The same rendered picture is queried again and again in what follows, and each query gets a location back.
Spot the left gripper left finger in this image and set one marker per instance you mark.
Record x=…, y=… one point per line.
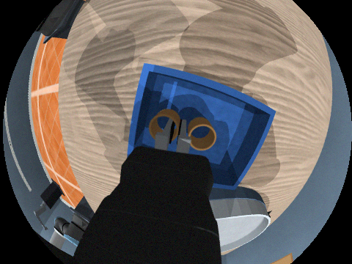
x=162, y=141

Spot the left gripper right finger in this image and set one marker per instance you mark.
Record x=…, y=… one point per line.
x=184, y=144

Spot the bronze bushing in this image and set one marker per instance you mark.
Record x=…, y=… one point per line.
x=152, y=126
x=211, y=137

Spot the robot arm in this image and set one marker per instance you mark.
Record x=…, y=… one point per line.
x=62, y=228

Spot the blue crate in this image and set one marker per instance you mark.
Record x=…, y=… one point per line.
x=233, y=123

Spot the grey turntable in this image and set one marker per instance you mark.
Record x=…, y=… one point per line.
x=242, y=220

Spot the wooden table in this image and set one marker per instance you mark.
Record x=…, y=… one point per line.
x=220, y=41

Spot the black box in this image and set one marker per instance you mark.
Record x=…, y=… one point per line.
x=52, y=195

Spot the grey jointed stand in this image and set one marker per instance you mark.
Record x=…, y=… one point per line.
x=40, y=217

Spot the brown board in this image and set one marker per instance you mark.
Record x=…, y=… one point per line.
x=286, y=259

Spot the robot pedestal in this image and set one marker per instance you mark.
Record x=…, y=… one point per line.
x=82, y=206
x=63, y=19

